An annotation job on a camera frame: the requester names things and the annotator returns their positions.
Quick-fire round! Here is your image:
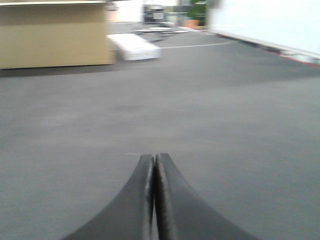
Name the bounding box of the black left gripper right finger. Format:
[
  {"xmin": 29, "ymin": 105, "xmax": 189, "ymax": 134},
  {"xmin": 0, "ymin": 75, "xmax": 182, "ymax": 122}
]
[{"xmin": 154, "ymin": 153, "xmax": 255, "ymax": 240}]

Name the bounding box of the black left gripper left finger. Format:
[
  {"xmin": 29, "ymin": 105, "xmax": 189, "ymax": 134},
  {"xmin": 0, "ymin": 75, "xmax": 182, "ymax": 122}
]
[{"xmin": 64, "ymin": 154, "xmax": 154, "ymax": 240}]

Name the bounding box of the red conveyor edge strip right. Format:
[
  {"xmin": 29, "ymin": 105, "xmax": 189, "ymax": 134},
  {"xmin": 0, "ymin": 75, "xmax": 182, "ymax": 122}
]
[{"xmin": 260, "ymin": 46, "xmax": 320, "ymax": 69}]

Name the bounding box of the white flat carton box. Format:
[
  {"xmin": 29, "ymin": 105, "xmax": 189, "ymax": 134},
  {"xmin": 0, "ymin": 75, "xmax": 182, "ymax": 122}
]
[{"xmin": 107, "ymin": 33, "xmax": 162, "ymax": 61}]

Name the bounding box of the large brown cardboard box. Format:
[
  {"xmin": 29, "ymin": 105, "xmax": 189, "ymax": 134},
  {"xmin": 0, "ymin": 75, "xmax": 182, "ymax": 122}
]
[{"xmin": 0, "ymin": 0, "xmax": 115, "ymax": 69}]

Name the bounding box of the green potted plant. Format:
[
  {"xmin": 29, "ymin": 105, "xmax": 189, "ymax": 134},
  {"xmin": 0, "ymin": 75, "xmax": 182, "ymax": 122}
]
[{"xmin": 183, "ymin": 0, "xmax": 208, "ymax": 30}]

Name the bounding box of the white panel board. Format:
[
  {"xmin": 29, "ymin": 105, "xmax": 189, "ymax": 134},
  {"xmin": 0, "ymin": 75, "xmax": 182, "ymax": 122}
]
[{"xmin": 207, "ymin": 0, "xmax": 320, "ymax": 58}]

